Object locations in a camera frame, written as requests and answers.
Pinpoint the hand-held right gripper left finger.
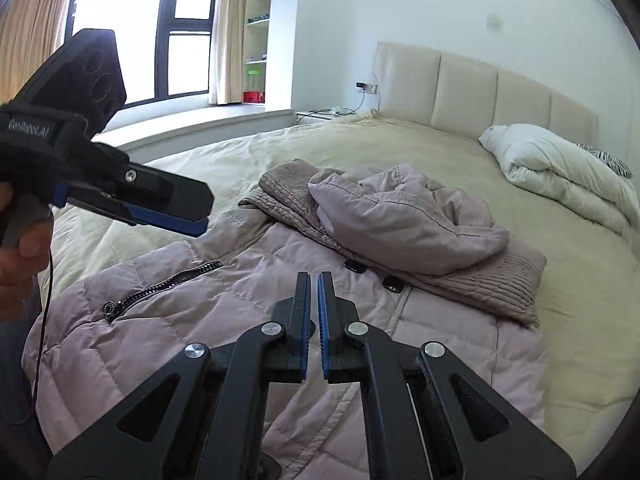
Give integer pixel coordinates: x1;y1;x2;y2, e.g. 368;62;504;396
47;272;312;480

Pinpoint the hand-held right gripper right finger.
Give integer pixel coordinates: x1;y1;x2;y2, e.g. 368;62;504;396
318;271;577;480

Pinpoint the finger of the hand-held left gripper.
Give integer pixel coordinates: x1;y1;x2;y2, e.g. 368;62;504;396
51;182;209;238
75;142;216;221

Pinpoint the pale pink puffer jacket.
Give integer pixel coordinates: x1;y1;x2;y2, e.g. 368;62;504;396
22;157;548;480

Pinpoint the person's left hand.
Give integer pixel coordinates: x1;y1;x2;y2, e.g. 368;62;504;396
0;180;52;322

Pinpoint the grey window seat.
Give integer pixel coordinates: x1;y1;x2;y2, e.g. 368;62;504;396
92;104;297;162

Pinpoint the beige curtain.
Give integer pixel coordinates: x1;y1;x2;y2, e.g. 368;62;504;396
0;0;85;107
209;0;252;106

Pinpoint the black framed window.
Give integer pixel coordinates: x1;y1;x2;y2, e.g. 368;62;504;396
65;0;223;109

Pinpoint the white nightstand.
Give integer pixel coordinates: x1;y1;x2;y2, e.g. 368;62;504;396
296;108;362;125

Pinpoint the bed with cream sheet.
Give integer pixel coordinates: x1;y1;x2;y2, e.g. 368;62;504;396
50;109;640;476

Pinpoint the white folded duvet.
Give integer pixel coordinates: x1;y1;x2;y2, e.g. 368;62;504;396
479;124;640;241

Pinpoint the cream padded headboard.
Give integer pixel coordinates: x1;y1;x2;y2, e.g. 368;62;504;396
374;41;599;153

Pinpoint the zebra striped pillow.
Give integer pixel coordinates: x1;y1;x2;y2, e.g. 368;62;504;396
575;142;634;180

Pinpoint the black thin cable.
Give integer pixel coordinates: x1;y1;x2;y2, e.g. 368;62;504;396
24;210;54;426

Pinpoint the white wall shelf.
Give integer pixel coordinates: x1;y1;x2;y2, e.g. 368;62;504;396
242;0;277;106

